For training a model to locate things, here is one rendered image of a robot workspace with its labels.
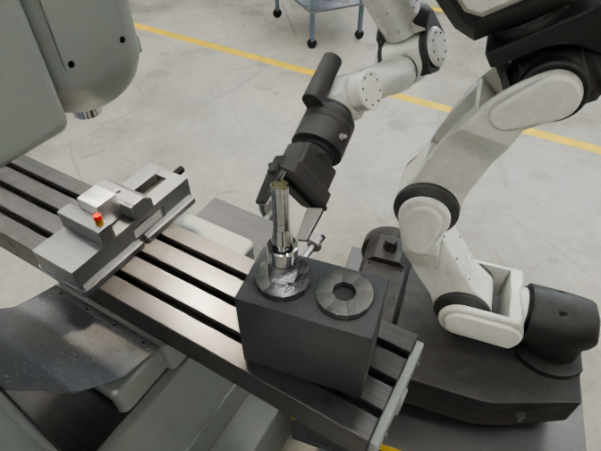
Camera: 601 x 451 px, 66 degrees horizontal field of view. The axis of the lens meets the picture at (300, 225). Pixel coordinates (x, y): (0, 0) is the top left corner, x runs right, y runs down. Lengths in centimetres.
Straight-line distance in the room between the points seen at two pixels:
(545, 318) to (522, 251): 126
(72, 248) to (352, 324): 62
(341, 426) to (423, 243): 45
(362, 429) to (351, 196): 191
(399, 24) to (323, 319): 59
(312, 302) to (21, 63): 49
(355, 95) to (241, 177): 201
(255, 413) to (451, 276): 80
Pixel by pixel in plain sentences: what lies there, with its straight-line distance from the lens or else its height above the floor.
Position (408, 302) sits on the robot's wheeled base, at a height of 57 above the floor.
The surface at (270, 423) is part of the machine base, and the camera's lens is 163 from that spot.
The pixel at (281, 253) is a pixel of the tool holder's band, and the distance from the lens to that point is 68.
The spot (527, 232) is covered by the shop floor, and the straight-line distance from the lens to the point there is 266.
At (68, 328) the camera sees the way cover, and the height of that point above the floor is 87.
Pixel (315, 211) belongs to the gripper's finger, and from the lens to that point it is 76.
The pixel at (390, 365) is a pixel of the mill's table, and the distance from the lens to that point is 90.
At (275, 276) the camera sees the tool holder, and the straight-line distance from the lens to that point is 71.
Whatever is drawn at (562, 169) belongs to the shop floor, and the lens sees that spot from 319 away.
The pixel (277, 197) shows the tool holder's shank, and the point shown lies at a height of 130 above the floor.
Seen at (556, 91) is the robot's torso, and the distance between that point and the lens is 88.
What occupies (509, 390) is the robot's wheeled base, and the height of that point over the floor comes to 57.
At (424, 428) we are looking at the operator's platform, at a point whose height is 40.
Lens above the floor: 170
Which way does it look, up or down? 44 degrees down
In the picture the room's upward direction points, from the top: straight up
